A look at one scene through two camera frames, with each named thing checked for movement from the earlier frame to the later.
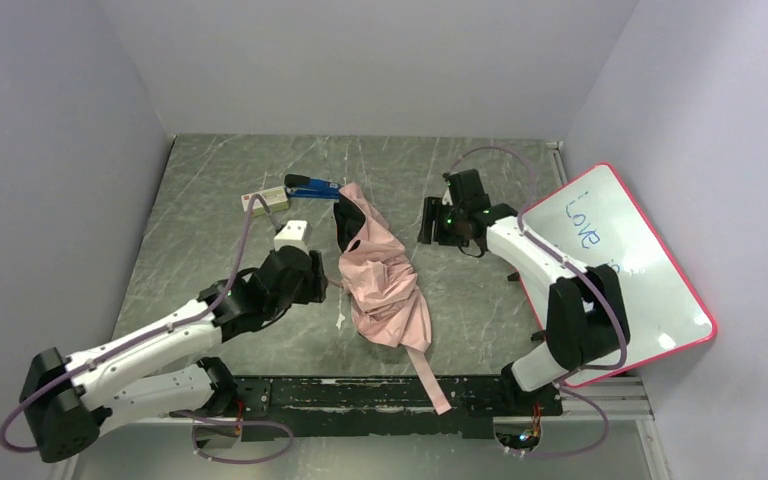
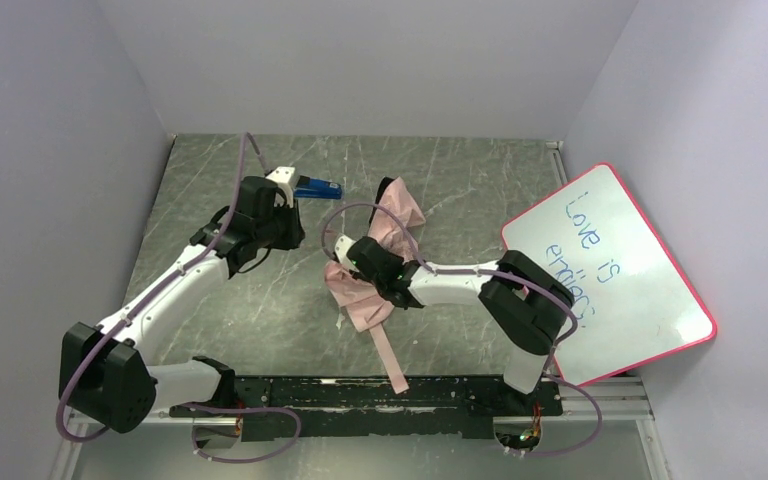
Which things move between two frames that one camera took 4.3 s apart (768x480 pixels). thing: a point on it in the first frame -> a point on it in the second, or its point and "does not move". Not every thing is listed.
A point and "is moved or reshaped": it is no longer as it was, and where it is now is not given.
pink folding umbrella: (386, 304) is moved or reshaped
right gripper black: (432, 221) -> (363, 253)
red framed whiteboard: (594, 220) does not move
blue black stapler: (302, 186) does not move
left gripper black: (317, 276) -> (289, 225)
